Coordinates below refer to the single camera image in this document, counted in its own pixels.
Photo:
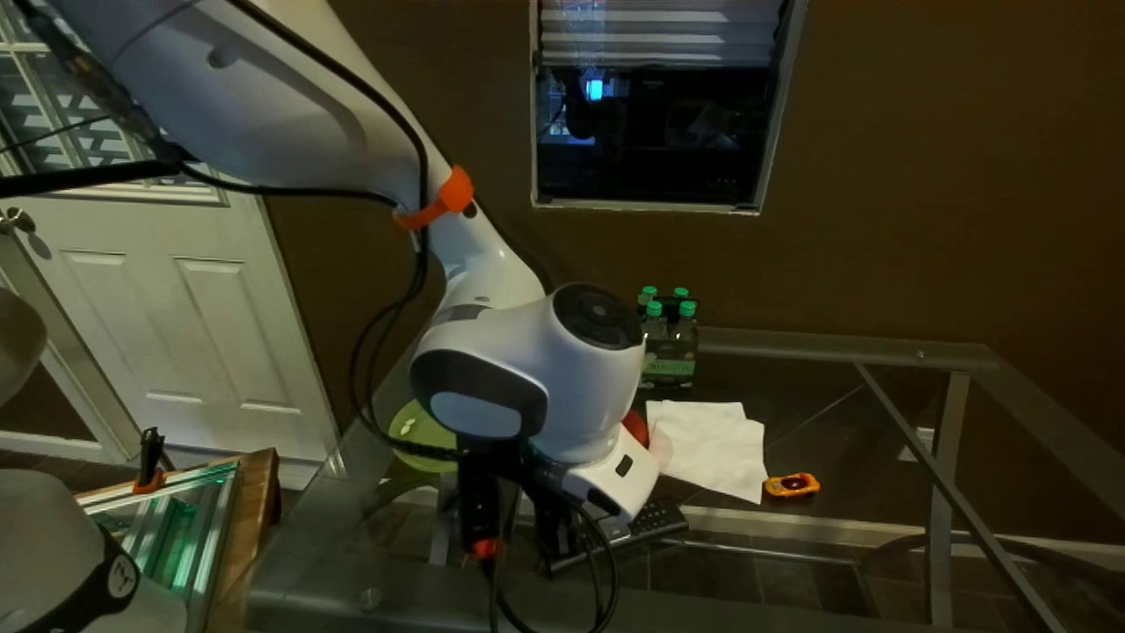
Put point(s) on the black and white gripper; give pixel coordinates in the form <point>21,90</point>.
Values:
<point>618,484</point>

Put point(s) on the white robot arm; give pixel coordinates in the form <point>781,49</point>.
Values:
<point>281,101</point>

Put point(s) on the green plastic plate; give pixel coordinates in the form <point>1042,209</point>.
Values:
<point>414,424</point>

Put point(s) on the green capped bottle pack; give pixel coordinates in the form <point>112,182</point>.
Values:
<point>670,334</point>

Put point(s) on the white cloth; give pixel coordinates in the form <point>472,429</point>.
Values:
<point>707,444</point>

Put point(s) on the wooden tray with glass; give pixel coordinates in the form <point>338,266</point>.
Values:
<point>199,531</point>

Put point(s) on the white door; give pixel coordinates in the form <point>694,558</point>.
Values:
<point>187,312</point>

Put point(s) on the window with blinds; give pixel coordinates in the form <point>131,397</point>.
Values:
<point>658,102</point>

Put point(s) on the black clamp tool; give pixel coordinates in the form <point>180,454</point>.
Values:
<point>151,461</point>

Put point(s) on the grey round object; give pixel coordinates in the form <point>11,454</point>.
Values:
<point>65,573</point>

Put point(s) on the orange cable clip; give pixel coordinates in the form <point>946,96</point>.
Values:
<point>451,198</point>

